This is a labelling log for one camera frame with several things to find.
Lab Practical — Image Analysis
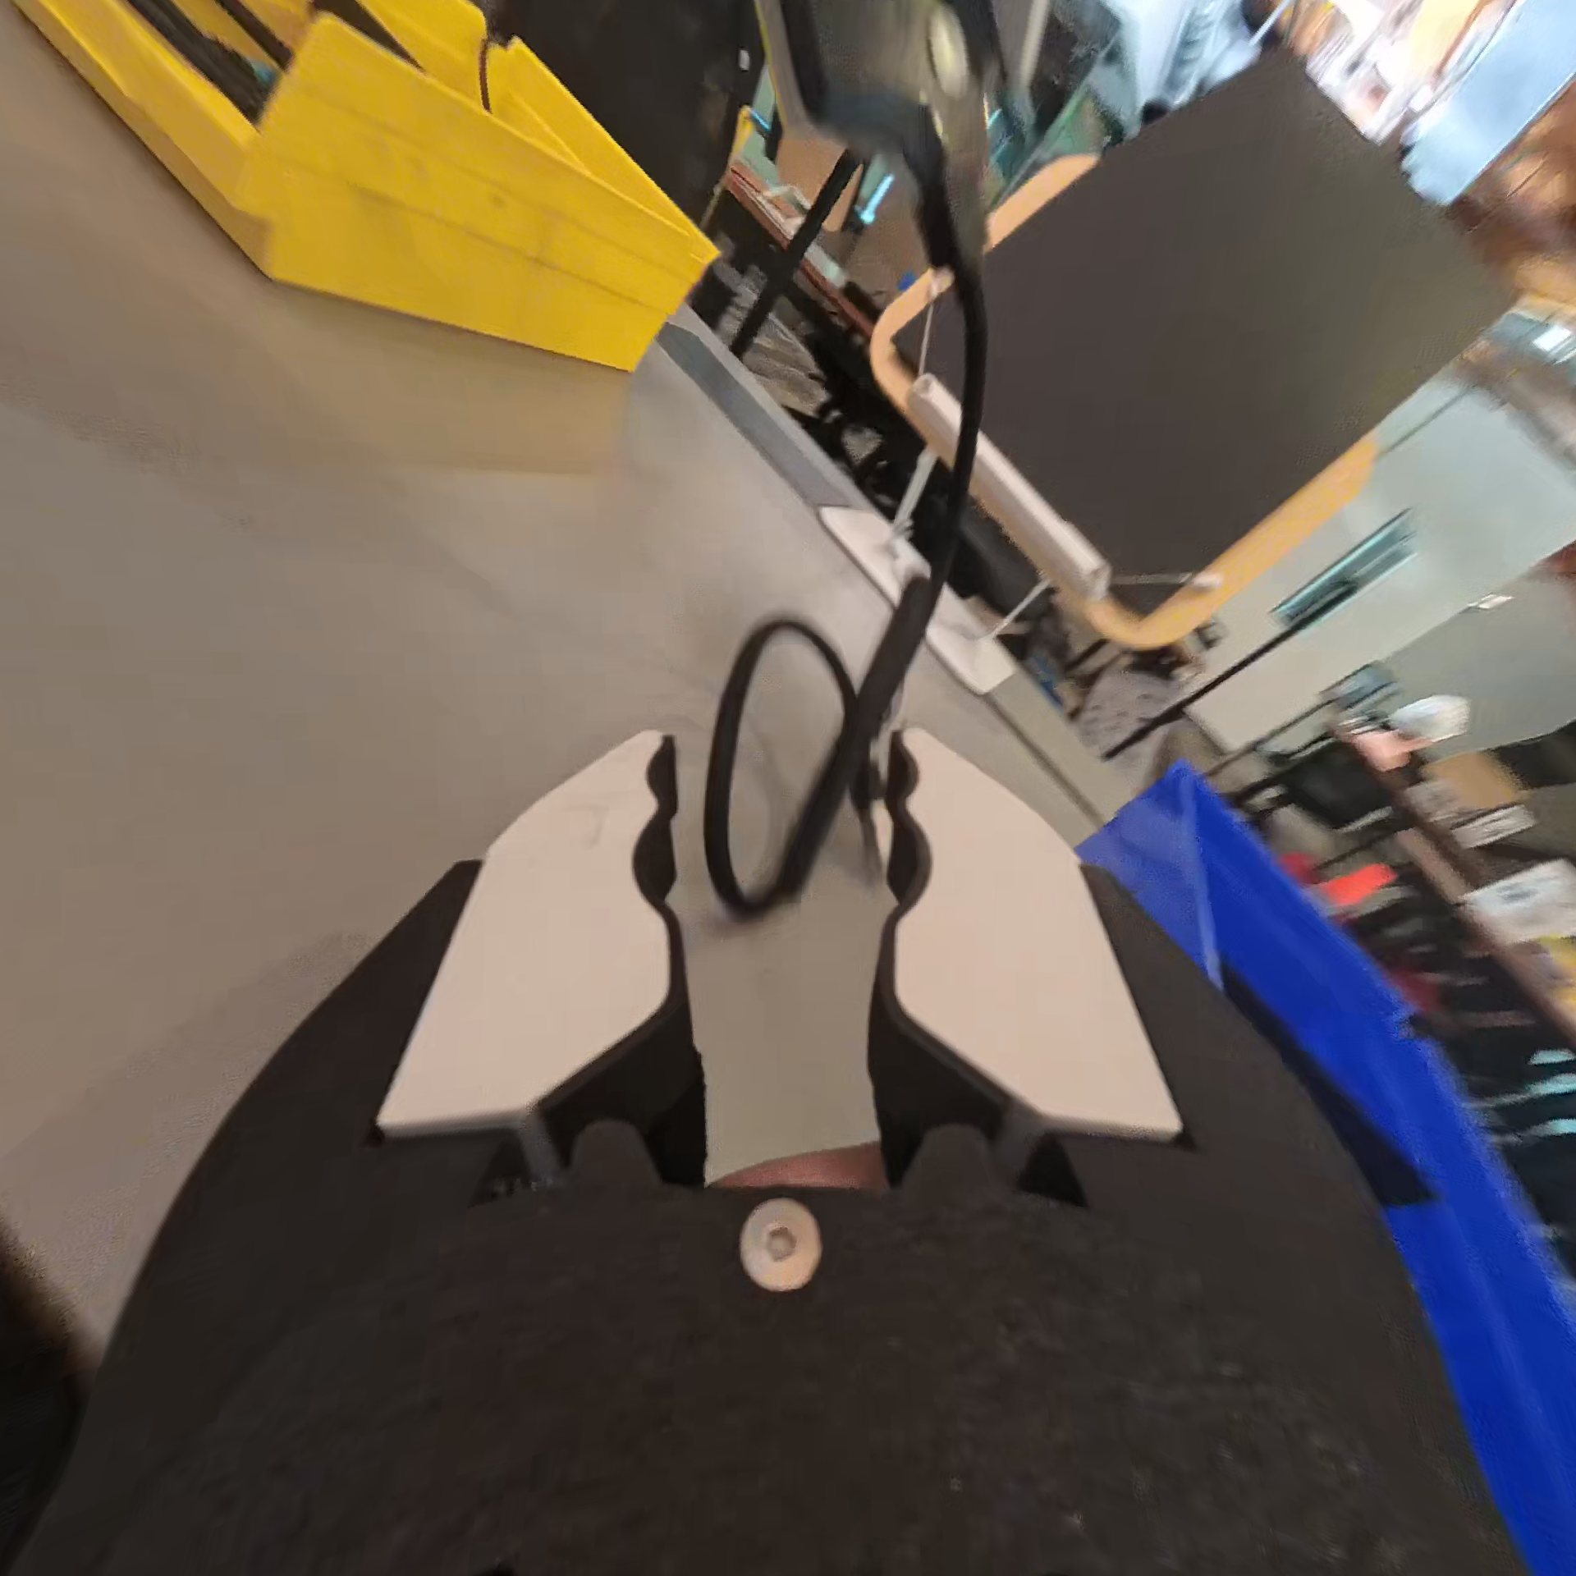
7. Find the blue plastic bin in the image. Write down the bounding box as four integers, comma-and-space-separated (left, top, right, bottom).
1075, 758, 1576, 1576

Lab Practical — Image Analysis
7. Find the yellow plastic bin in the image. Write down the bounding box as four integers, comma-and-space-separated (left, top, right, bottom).
10, 0, 723, 373

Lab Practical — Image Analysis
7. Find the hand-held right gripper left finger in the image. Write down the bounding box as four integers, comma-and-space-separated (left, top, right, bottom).
376, 729, 708, 1180

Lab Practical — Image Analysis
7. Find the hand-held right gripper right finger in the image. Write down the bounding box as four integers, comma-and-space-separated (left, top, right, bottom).
869, 726, 1186, 1185

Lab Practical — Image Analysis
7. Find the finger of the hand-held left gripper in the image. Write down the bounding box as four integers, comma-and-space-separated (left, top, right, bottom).
751, 0, 863, 135

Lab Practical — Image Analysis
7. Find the grey desk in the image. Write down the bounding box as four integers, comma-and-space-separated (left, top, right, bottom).
0, 0, 1103, 1367

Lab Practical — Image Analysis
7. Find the dark adapter with short cable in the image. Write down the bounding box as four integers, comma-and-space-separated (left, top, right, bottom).
704, 95, 995, 923

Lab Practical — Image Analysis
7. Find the white panel stand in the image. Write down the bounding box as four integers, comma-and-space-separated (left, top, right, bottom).
816, 373, 1117, 696

